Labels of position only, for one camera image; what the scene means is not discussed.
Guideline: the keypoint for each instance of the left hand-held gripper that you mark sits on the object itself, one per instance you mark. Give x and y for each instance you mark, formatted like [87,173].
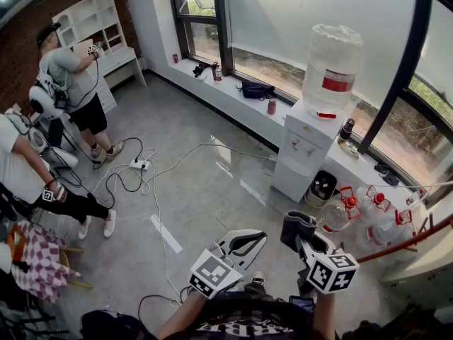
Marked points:
[212,273]

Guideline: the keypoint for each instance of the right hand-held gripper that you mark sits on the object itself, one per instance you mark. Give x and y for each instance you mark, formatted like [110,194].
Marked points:
[332,275]

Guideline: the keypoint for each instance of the white water dispenser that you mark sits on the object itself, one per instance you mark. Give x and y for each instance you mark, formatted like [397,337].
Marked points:
[301,154]

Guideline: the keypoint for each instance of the person's left forearm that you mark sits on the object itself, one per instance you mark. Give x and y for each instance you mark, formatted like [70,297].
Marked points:
[177,317]

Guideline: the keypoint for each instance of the person's right forearm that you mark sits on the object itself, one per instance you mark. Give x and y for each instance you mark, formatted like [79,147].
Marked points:
[323,317]

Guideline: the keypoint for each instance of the large clear water bottle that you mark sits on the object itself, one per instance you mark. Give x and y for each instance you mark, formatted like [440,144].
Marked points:
[332,69]

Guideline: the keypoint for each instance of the empty clear jug red cap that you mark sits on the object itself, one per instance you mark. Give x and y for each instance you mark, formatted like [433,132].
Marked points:
[371,204]
[336,216]
[389,234]

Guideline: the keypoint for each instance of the person's shoe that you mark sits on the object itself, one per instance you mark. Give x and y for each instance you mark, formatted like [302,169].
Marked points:
[258,278]

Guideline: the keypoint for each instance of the person's black trousers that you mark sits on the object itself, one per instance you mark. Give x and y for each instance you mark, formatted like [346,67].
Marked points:
[258,290]

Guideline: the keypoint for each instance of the grey trash bin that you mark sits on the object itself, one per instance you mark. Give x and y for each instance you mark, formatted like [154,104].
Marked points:
[320,190]

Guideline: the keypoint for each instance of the small black screen device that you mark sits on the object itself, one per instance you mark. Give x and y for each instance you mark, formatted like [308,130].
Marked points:
[302,302]

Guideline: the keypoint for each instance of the person's black t-shirt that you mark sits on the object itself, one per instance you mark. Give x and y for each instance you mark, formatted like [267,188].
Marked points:
[247,321]

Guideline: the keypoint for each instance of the red pipe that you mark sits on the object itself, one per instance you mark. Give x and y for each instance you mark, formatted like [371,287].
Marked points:
[407,243]

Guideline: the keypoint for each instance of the white yellow packet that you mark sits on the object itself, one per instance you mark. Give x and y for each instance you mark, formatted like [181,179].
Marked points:
[349,150]

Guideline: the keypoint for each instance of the black pouch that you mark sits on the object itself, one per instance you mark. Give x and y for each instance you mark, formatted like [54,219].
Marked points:
[387,175]

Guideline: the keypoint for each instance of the small red-capped bottle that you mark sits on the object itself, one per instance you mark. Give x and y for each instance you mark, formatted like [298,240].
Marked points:
[414,197]

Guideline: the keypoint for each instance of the dark thermos bottle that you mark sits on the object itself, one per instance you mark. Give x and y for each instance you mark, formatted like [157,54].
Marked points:
[347,129]

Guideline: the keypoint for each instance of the white power strip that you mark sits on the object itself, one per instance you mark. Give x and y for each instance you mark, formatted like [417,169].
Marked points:
[139,164]

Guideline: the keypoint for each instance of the red cup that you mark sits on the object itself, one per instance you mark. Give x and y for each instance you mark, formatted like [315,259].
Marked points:
[272,107]

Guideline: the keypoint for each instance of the white window ledge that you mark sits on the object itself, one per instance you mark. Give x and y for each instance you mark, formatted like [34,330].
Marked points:
[226,94]

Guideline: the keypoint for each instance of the black bag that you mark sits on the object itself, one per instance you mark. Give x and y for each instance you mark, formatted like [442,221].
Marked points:
[255,90]

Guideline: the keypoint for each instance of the red and white bottle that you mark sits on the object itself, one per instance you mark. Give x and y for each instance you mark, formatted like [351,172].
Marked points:
[217,73]

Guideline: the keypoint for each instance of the small black gadget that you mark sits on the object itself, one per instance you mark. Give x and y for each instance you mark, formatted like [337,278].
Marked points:
[199,70]

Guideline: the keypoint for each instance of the wooden stool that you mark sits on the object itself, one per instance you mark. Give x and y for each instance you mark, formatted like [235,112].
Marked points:
[65,260]

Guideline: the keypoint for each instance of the red can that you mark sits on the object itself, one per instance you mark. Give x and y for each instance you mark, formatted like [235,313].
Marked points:
[175,58]

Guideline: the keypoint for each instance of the white drawer cabinet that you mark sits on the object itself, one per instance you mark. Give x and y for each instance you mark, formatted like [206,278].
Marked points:
[108,97]

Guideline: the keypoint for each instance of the checked cloth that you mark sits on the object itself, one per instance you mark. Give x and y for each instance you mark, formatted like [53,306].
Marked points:
[39,260]

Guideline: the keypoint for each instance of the white roller blind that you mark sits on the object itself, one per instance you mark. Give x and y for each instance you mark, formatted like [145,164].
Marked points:
[283,20]

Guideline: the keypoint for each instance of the white round machine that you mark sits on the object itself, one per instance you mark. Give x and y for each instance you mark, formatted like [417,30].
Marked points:
[39,140]

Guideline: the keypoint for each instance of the white round backpack device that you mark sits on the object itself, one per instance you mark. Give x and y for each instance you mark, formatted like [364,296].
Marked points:
[44,103]

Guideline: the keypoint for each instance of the white bookshelf desk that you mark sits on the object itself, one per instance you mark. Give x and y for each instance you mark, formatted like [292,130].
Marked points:
[99,12]

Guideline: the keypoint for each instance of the black window frame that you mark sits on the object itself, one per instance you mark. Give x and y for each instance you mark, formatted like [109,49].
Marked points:
[222,20]

